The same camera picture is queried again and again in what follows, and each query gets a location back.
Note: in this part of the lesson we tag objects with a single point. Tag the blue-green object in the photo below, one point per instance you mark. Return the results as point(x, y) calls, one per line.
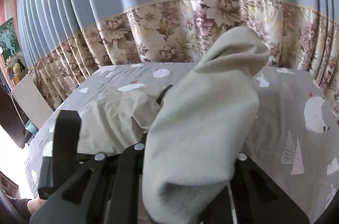
point(32, 128)

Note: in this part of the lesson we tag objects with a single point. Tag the dark wooden furniture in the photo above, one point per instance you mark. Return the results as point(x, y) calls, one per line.
point(10, 115)

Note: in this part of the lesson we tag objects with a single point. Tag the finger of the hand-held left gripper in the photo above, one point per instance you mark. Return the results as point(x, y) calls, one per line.
point(66, 134)

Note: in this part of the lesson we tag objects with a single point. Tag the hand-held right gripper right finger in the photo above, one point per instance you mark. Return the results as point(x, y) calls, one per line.
point(239, 184)

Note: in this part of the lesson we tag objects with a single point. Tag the person's left forearm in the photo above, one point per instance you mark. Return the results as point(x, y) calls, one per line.
point(29, 206)

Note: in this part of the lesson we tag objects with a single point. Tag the beige board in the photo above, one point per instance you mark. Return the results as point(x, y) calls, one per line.
point(31, 96)

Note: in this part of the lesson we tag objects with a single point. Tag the yellow plush toy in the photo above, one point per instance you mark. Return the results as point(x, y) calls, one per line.
point(18, 71)

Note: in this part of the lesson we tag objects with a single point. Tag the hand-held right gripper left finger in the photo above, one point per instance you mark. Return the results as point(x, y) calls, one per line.
point(131, 159)

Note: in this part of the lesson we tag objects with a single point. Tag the grey printed bedsheet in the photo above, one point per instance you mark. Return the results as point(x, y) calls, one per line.
point(278, 112)

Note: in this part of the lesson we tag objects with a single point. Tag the light green jacket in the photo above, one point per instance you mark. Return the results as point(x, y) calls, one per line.
point(198, 120)

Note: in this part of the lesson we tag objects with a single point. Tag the green wall picture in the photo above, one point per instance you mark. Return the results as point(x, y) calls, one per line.
point(10, 36)

